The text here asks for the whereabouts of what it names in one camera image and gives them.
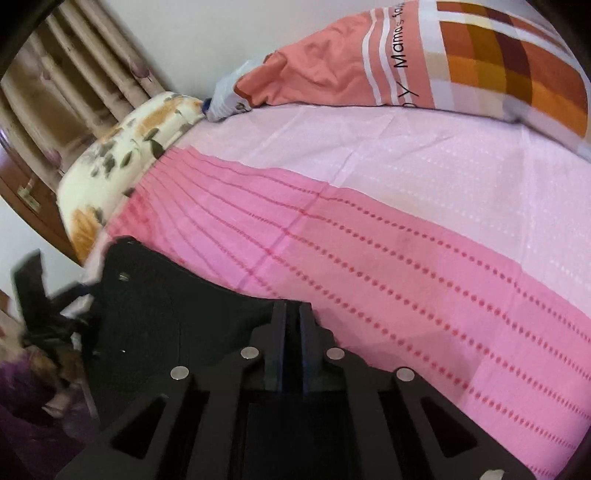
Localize orange patchwork pillow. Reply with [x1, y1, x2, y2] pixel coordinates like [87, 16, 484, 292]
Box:
[203, 0, 591, 162]

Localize purple clothing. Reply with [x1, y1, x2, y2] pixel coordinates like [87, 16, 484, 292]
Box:
[0, 348, 100, 480]

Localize beige patterned curtain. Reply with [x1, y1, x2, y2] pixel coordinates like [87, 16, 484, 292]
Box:
[0, 0, 163, 185]

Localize pink patterned bed sheet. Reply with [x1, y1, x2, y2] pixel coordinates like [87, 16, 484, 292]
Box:
[83, 99, 591, 480]

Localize cream floral blanket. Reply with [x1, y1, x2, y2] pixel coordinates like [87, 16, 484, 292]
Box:
[58, 91, 206, 266]

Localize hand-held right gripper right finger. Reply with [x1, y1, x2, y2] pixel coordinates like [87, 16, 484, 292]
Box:
[298, 304, 537, 480]

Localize black pants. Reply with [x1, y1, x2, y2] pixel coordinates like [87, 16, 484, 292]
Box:
[82, 235, 338, 439]

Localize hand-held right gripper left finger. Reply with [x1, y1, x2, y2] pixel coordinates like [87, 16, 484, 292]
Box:
[55, 302, 288, 480]

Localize brown wooden cabinet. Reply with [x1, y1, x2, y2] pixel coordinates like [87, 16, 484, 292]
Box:
[0, 129, 85, 267]

